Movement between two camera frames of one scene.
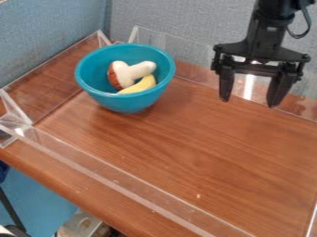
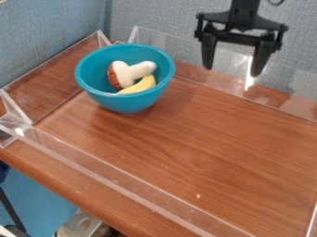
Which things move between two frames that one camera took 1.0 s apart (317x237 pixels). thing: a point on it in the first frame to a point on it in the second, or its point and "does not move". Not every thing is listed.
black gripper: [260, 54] to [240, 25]
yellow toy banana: [143, 83] does not move
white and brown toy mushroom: [125, 75] does not move
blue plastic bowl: [91, 75] does not move
